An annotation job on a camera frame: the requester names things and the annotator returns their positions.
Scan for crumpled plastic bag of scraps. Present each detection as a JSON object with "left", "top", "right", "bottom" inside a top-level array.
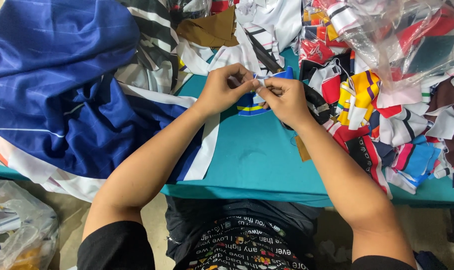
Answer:
[{"left": 0, "top": 178, "right": 60, "bottom": 270}]

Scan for teal table cover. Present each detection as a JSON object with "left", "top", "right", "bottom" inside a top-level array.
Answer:
[{"left": 0, "top": 48, "right": 454, "bottom": 209}]

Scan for white striped fabric pile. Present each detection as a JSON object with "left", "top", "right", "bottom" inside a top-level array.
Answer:
[{"left": 176, "top": 0, "right": 303, "bottom": 77}]

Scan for clear plastic bag of fabric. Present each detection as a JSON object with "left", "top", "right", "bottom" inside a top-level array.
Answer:
[{"left": 302, "top": 0, "right": 454, "bottom": 92}]

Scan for person's left hand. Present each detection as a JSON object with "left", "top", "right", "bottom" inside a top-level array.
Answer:
[{"left": 196, "top": 63, "right": 260, "bottom": 118}]

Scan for small brown fabric scrap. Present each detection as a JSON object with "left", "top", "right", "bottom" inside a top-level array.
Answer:
[{"left": 295, "top": 135, "right": 312, "bottom": 163}]

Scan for heap of colourful fabric pieces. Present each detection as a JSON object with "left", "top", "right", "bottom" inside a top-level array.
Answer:
[{"left": 297, "top": 0, "right": 454, "bottom": 200}]

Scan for person's black printed shirt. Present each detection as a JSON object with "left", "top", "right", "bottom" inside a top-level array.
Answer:
[{"left": 77, "top": 215, "right": 419, "bottom": 270}]

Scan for white fabric scraps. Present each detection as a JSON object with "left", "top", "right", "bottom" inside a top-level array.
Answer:
[{"left": 319, "top": 239, "right": 353, "bottom": 264}]

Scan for large black tailor scissors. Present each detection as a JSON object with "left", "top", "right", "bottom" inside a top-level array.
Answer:
[{"left": 245, "top": 29, "right": 332, "bottom": 131}]

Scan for brown fabric piece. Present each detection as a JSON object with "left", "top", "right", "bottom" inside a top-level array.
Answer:
[{"left": 175, "top": 5, "right": 239, "bottom": 49}]

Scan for person's right hand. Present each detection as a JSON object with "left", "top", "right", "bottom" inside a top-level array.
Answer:
[{"left": 256, "top": 76, "right": 315, "bottom": 130}]

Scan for black white striped fabric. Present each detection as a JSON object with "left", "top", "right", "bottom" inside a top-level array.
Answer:
[{"left": 114, "top": 0, "right": 180, "bottom": 94}]

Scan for blue collar piece yellow stripe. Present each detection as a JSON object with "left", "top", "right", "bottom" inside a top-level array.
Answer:
[{"left": 236, "top": 67, "right": 295, "bottom": 117}]

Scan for large blue white fabric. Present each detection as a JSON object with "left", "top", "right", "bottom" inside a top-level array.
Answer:
[{"left": 0, "top": 0, "right": 221, "bottom": 203}]

